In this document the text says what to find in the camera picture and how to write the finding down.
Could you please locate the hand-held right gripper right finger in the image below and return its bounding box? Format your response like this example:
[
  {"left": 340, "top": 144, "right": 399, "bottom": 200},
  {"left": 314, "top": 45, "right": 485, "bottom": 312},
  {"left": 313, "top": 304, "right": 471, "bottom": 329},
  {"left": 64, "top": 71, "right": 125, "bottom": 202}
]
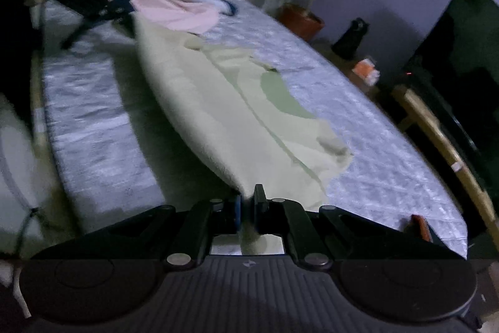
[{"left": 253, "top": 184, "right": 466, "bottom": 271}]

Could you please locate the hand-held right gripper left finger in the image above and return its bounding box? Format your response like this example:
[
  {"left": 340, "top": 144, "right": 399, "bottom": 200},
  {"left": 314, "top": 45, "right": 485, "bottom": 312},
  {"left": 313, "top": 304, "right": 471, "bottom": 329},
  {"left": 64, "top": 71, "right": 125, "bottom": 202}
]
[{"left": 29, "top": 194, "right": 243, "bottom": 271}]

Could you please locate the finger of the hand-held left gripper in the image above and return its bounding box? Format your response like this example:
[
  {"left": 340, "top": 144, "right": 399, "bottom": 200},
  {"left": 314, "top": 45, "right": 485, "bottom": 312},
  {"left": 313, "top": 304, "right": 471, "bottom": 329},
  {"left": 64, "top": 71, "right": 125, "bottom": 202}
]
[
  {"left": 111, "top": 0, "right": 137, "bottom": 35},
  {"left": 60, "top": 15, "right": 104, "bottom": 50}
]

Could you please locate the pink garment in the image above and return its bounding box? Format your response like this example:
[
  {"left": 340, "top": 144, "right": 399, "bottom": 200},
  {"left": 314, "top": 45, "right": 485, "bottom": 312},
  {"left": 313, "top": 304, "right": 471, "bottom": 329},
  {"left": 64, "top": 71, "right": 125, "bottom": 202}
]
[{"left": 128, "top": 0, "right": 219, "bottom": 35}]

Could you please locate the light green garment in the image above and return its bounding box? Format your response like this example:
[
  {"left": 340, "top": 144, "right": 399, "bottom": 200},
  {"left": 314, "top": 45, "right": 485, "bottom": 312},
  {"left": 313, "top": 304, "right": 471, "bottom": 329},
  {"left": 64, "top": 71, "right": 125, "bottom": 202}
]
[{"left": 133, "top": 11, "right": 353, "bottom": 256}]

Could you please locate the silver quilted bed cover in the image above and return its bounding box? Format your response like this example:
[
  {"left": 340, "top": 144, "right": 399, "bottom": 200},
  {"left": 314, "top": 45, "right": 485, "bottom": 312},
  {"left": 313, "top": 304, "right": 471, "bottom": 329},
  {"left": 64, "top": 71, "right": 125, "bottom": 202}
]
[{"left": 39, "top": 0, "right": 468, "bottom": 259}]

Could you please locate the white cloth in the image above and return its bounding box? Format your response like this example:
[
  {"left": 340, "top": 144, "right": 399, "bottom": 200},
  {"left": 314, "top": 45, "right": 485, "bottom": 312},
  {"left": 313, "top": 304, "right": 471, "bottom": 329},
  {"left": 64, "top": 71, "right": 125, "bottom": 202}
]
[{"left": 0, "top": 91, "right": 84, "bottom": 267}]

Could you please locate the orange and white box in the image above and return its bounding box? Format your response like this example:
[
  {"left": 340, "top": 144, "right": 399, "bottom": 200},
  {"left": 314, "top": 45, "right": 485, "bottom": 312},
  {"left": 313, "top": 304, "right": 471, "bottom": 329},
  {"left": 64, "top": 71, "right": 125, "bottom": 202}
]
[{"left": 351, "top": 58, "right": 380, "bottom": 86}]

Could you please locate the black speaker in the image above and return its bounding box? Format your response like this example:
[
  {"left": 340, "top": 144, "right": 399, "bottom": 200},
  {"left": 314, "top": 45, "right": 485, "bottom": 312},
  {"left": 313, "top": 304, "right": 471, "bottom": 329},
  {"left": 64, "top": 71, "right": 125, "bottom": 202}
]
[{"left": 331, "top": 17, "right": 371, "bottom": 58}]

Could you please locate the light wooden tv stand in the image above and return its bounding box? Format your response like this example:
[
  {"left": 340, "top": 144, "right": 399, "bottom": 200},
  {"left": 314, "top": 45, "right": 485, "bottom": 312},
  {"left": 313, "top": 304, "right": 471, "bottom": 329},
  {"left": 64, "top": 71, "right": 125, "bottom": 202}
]
[{"left": 390, "top": 83, "right": 499, "bottom": 236}]

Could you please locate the black television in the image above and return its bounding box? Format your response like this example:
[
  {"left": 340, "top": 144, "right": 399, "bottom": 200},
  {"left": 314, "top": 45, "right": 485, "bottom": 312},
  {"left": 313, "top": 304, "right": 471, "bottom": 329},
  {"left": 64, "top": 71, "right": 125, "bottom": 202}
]
[{"left": 401, "top": 0, "right": 499, "bottom": 209}]

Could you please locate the brown leather strap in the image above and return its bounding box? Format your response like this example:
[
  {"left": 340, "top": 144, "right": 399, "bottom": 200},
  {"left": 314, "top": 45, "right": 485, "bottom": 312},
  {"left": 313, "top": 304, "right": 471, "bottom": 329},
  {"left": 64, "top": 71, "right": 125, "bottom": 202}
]
[{"left": 403, "top": 214, "right": 433, "bottom": 244}]

